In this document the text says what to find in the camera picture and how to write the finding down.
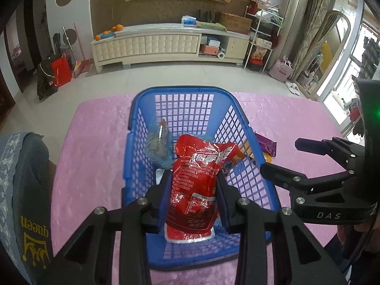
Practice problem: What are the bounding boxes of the patterned curtain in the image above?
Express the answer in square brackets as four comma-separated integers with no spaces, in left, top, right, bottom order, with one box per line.
[297,0,337,76]

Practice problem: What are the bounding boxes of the oval standing mirror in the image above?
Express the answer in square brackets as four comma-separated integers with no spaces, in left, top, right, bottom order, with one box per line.
[316,10,351,100]

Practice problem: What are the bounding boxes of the cardboard box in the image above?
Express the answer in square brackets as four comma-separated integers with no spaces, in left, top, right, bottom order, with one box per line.
[218,12,253,34]

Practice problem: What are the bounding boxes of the grey printed cloth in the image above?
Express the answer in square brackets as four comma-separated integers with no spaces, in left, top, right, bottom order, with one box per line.
[0,132,55,285]

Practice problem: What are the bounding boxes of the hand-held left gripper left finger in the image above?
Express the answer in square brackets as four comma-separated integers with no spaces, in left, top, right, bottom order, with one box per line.
[49,171,173,285]

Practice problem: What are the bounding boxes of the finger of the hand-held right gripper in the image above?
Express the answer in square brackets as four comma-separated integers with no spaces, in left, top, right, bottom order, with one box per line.
[260,162,357,198]
[295,137,366,171]

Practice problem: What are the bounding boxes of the yellow-orange snack packet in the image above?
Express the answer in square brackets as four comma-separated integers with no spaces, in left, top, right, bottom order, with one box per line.
[243,142,273,163]

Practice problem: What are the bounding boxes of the broom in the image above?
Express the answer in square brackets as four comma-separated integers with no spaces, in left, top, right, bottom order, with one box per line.
[74,22,92,74]

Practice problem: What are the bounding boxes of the pink blanket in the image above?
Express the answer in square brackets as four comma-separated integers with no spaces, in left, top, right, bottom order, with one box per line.
[49,92,354,285]

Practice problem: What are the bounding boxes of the mop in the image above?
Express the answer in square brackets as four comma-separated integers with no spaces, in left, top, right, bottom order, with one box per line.
[62,25,75,66]

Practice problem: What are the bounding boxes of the purple snack packet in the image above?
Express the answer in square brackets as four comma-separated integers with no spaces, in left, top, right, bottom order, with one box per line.
[255,132,277,157]

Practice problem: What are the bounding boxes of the blue plastic basket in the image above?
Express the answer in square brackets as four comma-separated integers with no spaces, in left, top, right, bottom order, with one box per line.
[121,86,282,271]

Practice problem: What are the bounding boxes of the black bag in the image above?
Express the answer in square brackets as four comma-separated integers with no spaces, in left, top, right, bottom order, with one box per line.
[36,59,58,101]

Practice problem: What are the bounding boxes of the standing air conditioner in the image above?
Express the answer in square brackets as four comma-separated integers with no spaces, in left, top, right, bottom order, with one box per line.
[280,0,313,81]

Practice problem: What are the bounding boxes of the cream tv cabinet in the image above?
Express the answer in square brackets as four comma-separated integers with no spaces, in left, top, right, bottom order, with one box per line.
[90,24,251,73]

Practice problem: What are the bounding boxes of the red bag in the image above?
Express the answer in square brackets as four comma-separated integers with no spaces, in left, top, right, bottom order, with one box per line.
[51,53,72,88]

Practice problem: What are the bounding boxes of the grey-blue snack packet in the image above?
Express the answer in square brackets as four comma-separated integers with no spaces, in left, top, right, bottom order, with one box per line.
[145,117,176,168]

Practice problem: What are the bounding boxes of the red snack packet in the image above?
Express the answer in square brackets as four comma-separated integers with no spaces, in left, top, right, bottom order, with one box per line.
[164,134,239,244]

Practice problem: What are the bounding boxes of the pink bag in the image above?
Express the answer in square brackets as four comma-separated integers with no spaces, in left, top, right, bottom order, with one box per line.
[269,56,294,81]

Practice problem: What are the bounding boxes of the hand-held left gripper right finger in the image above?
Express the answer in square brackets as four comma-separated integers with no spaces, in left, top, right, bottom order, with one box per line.
[215,172,348,285]

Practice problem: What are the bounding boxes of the white metal rack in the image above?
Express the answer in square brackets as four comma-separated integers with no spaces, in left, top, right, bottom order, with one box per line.
[243,4,281,72]

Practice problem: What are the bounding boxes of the green folded cloth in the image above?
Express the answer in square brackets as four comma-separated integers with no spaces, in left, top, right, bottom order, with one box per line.
[196,21,228,32]

